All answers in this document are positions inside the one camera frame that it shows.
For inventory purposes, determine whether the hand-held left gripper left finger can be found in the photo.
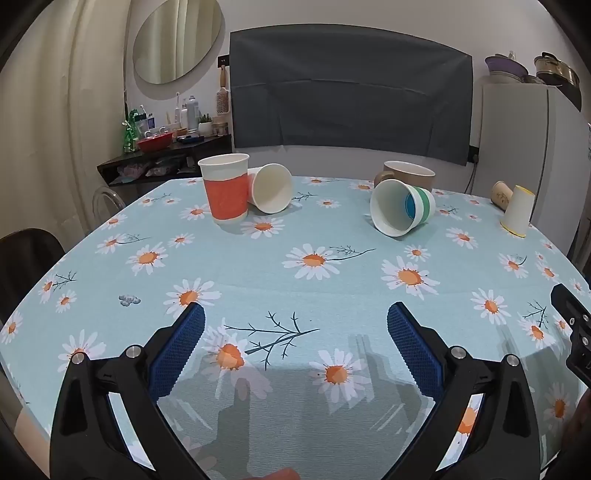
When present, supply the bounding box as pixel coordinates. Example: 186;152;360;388
50;303;206;480

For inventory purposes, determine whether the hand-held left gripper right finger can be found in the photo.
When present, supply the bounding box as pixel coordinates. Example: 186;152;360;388
383;302;542;480

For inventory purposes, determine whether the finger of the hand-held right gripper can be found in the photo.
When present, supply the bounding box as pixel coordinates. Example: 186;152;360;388
550;283;591;387

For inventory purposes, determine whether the yellow rimmed white cup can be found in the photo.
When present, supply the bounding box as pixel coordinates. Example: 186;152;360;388
499;185;536;239

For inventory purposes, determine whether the green striped white cup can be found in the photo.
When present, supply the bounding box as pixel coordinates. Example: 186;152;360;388
370;179;437;238

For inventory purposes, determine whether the beige patterned cup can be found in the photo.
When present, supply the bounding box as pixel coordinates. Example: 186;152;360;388
491;180;514;213

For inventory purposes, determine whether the orange sleeved paper cup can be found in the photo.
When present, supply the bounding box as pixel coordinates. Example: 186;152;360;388
198;153;250;225

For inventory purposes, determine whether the plain white paper cup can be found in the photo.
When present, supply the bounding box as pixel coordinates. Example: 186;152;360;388
247;163;293;214

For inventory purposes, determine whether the daisy print blue tablecloth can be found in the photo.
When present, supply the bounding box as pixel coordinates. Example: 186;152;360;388
0;174;591;480

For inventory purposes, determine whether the clear plastic chair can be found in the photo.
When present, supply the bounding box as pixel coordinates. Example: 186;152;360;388
92;185;126;223

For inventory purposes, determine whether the black chair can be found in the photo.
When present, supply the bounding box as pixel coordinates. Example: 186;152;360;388
0;228;66;325

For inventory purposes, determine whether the brown ceramic mug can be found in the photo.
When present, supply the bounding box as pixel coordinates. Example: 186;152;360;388
373;161;436;192

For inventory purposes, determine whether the dark wooden side shelf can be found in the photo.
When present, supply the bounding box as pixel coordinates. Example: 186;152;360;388
96;133;234;186

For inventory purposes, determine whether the white refrigerator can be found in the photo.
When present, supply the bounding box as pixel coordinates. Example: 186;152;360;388
468;82;591;271

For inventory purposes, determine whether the red bowl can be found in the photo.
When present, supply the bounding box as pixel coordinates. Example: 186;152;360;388
136;131;175;153

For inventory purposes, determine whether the green bottle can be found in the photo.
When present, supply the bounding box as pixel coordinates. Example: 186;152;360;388
122;108;140;154

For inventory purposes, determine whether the steel cooking pot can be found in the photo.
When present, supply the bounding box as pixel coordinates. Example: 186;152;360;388
534;51;581;89

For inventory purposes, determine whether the wooden hairbrush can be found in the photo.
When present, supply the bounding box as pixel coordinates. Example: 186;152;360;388
215;65;231;114

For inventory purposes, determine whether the beige curtain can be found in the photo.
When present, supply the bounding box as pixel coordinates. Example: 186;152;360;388
0;0;134;243

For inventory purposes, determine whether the purple bowl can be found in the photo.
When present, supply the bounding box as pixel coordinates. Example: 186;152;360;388
484;54;528;84

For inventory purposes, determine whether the dark grey cloth cover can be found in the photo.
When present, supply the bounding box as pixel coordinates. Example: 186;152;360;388
229;25;474;166

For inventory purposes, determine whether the black power cable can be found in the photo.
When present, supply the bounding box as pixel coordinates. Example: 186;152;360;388
464;157;479;195

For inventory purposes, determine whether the oval wall mirror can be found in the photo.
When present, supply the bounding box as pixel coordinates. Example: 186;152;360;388
132;0;226;85

